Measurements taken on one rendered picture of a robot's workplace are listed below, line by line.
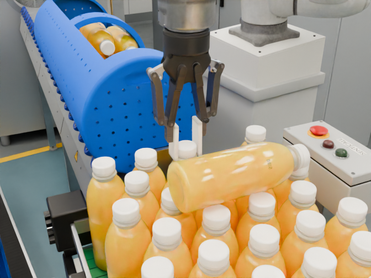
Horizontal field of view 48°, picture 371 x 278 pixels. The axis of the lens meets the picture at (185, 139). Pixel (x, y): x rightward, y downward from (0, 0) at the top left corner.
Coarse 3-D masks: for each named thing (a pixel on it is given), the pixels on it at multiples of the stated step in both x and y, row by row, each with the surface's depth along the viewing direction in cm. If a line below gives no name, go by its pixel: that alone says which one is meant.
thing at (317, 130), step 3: (312, 126) 85; (315, 126) 85; (318, 126) 85; (321, 126) 85; (312, 129) 84; (315, 129) 84; (318, 129) 84; (321, 129) 84; (324, 129) 84; (327, 129) 85; (312, 132) 84; (315, 132) 83; (318, 132) 83; (321, 132) 83; (324, 132) 83; (327, 132) 84; (318, 135) 84; (321, 135) 84
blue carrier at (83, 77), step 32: (64, 0) 156; (64, 32) 118; (128, 32) 127; (64, 64) 106; (96, 64) 90; (128, 64) 85; (64, 96) 105; (96, 96) 85; (128, 96) 88; (192, 96) 95; (96, 128) 89; (128, 128) 92; (160, 128) 95; (128, 160) 95
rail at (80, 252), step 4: (72, 224) 79; (72, 228) 78; (72, 232) 77; (76, 232) 77; (72, 236) 79; (76, 236) 76; (76, 240) 75; (76, 244) 74; (80, 244) 74; (76, 248) 76; (80, 248) 73; (80, 252) 72; (80, 256) 71; (84, 256) 71; (80, 260) 73; (84, 260) 71; (84, 264) 70; (84, 268) 69; (88, 268) 69; (88, 272) 68; (88, 276) 68
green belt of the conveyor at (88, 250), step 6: (90, 246) 86; (84, 252) 84; (90, 252) 84; (90, 258) 82; (90, 264) 81; (90, 270) 79; (96, 270) 79; (102, 270) 79; (96, 276) 78; (102, 276) 78
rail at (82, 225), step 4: (80, 220) 80; (84, 220) 80; (88, 220) 80; (76, 224) 80; (80, 224) 80; (84, 224) 80; (88, 224) 81; (76, 228) 80; (80, 228) 80; (84, 228) 81; (88, 228) 81; (80, 232) 81
